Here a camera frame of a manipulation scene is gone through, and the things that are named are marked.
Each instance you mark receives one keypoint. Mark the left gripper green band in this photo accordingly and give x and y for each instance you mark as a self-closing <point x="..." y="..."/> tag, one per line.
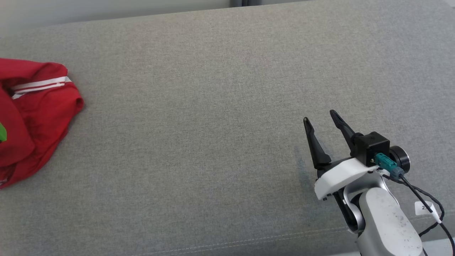
<point x="2" y="133"/>

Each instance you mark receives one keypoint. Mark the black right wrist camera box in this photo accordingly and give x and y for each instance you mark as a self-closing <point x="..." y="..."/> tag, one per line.
<point x="371" y="145"/>

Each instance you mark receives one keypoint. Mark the black round right gripper motor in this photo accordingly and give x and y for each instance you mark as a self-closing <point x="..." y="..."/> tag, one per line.
<point x="401" y="159"/>

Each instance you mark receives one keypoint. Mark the teal right camera connector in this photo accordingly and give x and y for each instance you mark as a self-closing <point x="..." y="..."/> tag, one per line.
<point x="387" y="164"/>

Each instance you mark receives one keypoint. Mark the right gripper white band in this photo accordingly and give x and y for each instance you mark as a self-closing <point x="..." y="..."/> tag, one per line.
<point x="341" y="176"/>

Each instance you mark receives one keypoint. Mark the grey double post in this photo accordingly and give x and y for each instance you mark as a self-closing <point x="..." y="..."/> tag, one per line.
<point x="245" y="3"/>

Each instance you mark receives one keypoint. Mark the red jersey with white trim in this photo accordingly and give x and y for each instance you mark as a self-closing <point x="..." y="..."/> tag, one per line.
<point x="39" y="117"/>

